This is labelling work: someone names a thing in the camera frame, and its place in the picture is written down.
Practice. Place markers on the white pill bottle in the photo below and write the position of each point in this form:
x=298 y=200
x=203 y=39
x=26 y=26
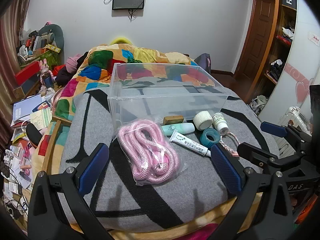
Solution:
x=220 y=123

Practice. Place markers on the brown wooden block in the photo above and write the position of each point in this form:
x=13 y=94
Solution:
x=173 y=119

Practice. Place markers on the brown wooden door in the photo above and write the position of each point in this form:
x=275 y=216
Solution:
x=260 y=35

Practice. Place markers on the black oval paddle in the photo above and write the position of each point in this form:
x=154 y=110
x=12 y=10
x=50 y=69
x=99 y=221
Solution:
x=33 y=135

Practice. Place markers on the mint green tube bottle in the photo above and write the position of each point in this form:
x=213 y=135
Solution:
x=178 y=128

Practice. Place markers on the colourful patchwork blanket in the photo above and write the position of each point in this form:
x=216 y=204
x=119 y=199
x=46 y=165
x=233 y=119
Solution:
x=105 y=65

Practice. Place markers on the dark backpack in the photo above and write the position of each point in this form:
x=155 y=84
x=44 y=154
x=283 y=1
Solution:
x=203 y=62

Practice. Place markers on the grey neck pillow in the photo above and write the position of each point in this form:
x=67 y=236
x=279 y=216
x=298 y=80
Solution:
x=53 y=31

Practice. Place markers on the green cardboard box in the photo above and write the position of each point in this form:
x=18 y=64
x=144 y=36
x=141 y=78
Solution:
x=48 y=56

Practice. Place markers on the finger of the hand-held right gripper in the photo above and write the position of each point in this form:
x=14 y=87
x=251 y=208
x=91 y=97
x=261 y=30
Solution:
x=255 y=153
x=273 y=129

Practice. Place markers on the pink bunny toy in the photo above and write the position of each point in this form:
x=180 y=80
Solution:
x=45 y=71

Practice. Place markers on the grey bag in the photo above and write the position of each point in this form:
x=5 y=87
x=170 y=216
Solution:
x=260 y=103

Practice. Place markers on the white suitcase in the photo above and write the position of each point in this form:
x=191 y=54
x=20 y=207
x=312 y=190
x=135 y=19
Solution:
x=295 y=120

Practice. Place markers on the red box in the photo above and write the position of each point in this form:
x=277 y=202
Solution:
x=26 y=72

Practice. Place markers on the striped curtain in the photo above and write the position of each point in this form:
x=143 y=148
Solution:
x=11 y=50

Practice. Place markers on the white heart wardrobe door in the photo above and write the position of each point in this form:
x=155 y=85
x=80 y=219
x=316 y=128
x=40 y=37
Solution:
x=300 y=55

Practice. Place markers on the clear plastic storage box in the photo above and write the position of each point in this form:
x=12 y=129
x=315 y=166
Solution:
x=160 y=93

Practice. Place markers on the grey black patterned blanket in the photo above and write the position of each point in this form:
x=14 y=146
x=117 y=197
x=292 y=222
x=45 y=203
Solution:
x=140 y=200

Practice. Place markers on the wooden wardrobe shelves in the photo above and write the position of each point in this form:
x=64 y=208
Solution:
x=280 y=42

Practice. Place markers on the teal tape roll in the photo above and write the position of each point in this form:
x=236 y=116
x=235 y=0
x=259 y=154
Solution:
x=210 y=138

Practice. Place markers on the dark red clothing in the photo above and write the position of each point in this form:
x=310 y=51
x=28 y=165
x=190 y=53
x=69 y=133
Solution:
x=63 y=75

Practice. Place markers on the yellow pillow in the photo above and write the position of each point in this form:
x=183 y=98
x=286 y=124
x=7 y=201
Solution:
x=121 y=41

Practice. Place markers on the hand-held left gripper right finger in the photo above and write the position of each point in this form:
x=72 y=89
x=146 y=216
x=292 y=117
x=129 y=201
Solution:
x=226 y=170

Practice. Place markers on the pink clothing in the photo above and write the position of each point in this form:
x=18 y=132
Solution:
x=72 y=62

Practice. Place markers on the wooden stick frame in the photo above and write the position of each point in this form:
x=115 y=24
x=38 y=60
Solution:
x=53 y=140

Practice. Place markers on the pile of papers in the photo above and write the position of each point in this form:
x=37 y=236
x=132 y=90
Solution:
x=27 y=110

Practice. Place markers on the white bandage roll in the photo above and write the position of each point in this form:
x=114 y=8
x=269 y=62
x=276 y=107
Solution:
x=203 y=120

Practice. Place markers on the white ointment tube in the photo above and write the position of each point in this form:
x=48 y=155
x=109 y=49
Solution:
x=190 y=145

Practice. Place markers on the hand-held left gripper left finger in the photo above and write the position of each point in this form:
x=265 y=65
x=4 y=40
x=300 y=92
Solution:
x=93 y=168

